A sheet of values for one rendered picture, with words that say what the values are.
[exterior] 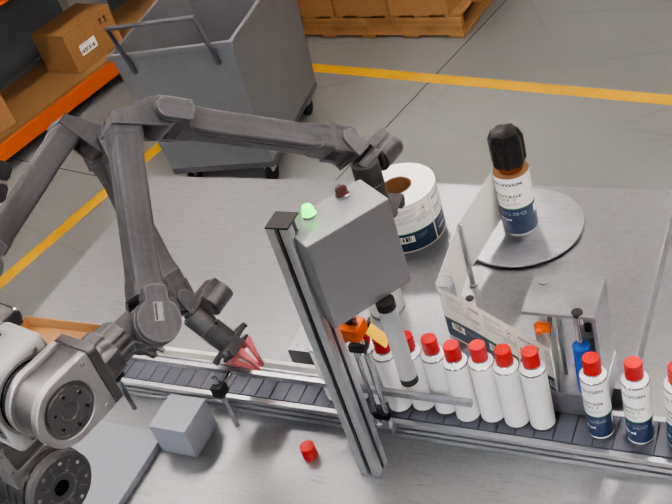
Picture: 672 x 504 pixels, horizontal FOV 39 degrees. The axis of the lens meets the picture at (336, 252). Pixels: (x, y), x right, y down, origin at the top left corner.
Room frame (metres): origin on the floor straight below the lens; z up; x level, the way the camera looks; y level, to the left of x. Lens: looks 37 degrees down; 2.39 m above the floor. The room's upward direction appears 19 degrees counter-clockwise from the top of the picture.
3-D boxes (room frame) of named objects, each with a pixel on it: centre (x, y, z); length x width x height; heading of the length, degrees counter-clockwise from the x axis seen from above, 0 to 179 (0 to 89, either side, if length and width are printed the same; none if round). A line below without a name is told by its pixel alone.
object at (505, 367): (1.30, -0.24, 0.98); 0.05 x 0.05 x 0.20
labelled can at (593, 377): (1.20, -0.38, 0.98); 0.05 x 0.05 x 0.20
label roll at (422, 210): (2.03, -0.20, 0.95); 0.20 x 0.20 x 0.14
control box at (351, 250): (1.35, -0.02, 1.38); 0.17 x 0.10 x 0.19; 110
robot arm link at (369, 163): (1.62, -0.12, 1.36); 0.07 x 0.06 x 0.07; 135
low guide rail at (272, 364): (1.68, 0.24, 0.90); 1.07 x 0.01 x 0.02; 55
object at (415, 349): (1.42, -0.08, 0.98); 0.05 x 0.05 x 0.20
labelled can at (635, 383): (1.16, -0.44, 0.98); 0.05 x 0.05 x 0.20
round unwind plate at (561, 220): (1.88, -0.46, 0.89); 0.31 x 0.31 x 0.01
